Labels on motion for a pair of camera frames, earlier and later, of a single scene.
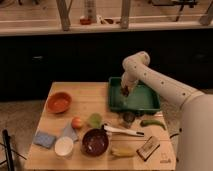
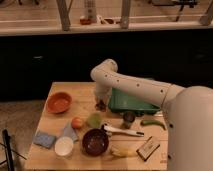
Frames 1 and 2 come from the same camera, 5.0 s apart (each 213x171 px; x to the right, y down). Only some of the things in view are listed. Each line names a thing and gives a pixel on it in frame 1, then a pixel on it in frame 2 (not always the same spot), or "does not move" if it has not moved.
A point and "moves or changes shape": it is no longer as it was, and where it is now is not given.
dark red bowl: (95, 142) does not move
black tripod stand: (9, 151) does not move
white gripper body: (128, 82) -> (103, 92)
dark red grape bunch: (125, 90) moves or changes shape
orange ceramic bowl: (59, 102) does not move
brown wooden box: (148, 148) does not move
